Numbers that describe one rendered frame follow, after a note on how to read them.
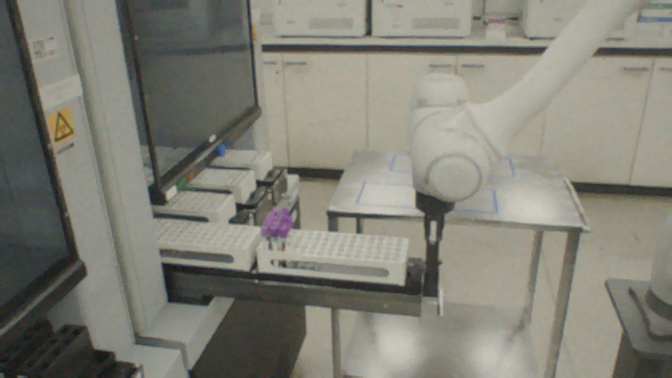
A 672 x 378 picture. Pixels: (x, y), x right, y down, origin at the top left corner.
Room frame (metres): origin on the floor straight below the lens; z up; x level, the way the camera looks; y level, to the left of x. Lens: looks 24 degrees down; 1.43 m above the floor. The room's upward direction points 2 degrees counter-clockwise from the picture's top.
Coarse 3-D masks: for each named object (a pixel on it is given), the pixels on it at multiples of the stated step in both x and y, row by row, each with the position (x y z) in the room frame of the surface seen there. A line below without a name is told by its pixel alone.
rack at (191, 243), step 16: (160, 224) 1.10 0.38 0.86; (176, 224) 1.10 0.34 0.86; (192, 224) 1.10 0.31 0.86; (208, 224) 1.10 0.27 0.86; (224, 224) 1.09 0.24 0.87; (160, 240) 1.03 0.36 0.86; (176, 240) 1.03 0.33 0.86; (192, 240) 1.03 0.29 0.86; (208, 240) 1.03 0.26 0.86; (224, 240) 1.03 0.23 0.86; (240, 240) 1.02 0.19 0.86; (256, 240) 1.04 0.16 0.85; (160, 256) 1.03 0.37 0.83; (176, 256) 1.05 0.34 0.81; (192, 256) 1.06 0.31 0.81; (208, 256) 1.05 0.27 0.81; (224, 256) 1.05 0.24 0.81; (240, 256) 0.98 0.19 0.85
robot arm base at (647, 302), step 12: (636, 288) 1.01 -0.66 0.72; (648, 288) 0.96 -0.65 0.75; (636, 300) 0.99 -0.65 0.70; (648, 300) 0.94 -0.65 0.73; (660, 300) 0.91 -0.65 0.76; (648, 312) 0.93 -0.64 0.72; (660, 312) 0.90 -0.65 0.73; (648, 324) 0.90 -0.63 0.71; (660, 324) 0.88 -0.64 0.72; (660, 336) 0.86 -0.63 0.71
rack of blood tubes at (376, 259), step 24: (312, 240) 1.01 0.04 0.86; (336, 240) 1.02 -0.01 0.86; (360, 240) 1.00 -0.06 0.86; (384, 240) 1.00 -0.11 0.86; (408, 240) 1.00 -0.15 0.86; (264, 264) 0.97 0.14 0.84; (288, 264) 0.98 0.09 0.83; (312, 264) 1.00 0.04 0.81; (336, 264) 1.01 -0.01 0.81; (360, 264) 0.93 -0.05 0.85; (384, 264) 0.92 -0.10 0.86
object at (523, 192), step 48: (336, 192) 1.34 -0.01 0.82; (384, 192) 1.33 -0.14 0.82; (480, 192) 1.32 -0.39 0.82; (528, 192) 1.31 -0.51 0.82; (576, 240) 1.12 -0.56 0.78; (528, 288) 1.53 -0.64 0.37; (336, 336) 1.24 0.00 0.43; (384, 336) 1.42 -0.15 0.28; (432, 336) 1.41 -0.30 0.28; (480, 336) 1.41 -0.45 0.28; (528, 336) 1.40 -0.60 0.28
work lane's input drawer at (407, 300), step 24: (168, 264) 1.01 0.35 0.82; (408, 264) 0.98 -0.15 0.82; (168, 288) 1.00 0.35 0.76; (192, 288) 0.99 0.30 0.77; (216, 288) 0.98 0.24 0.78; (240, 288) 0.96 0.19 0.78; (264, 288) 0.95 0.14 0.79; (288, 288) 0.94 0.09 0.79; (312, 288) 0.93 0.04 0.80; (336, 288) 0.92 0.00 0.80; (360, 288) 0.92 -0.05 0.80; (384, 288) 0.91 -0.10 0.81; (408, 288) 0.90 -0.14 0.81; (384, 312) 0.90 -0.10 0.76; (408, 312) 0.89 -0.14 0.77
